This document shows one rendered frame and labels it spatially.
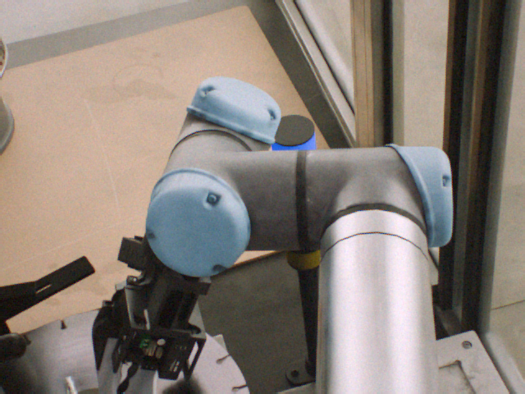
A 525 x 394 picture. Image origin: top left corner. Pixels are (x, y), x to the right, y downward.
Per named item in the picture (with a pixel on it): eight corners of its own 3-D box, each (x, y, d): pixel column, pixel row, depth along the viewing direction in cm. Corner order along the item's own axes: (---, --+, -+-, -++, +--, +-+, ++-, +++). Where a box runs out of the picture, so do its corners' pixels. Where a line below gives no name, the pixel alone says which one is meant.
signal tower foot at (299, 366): (345, 349, 127) (344, 336, 126) (354, 370, 125) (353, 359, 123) (282, 367, 126) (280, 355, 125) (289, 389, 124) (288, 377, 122)
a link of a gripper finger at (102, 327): (81, 368, 94) (108, 295, 90) (79, 357, 95) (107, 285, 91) (129, 374, 95) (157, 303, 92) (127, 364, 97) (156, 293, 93)
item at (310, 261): (318, 236, 112) (317, 218, 110) (330, 264, 109) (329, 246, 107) (280, 246, 111) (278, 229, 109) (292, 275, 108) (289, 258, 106)
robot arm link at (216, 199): (292, 184, 66) (301, 124, 76) (130, 189, 68) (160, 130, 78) (299, 283, 70) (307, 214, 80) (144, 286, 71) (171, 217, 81)
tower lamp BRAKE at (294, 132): (308, 132, 101) (307, 110, 98) (322, 160, 97) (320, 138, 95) (267, 143, 100) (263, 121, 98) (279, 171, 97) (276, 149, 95)
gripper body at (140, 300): (107, 378, 87) (149, 269, 82) (99, 317, 94) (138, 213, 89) (189, 389, 90) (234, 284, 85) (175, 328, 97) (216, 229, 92)
